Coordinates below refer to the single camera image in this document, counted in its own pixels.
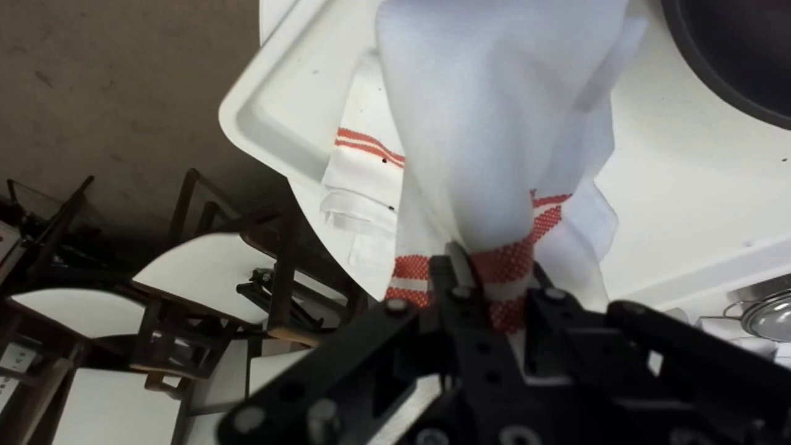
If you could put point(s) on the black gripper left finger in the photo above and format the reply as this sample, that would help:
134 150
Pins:
470 371

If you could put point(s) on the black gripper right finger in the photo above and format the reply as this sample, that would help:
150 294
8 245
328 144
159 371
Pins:
643 380

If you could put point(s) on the red striped white cloth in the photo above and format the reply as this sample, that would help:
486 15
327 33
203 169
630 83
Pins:
495 124

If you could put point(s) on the black frying pan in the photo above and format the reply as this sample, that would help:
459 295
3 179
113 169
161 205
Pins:
741 57

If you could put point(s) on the round metal tin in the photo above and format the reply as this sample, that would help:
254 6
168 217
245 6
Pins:
768 313

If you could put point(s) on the white plastic tray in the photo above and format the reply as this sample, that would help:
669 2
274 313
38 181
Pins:
693 200

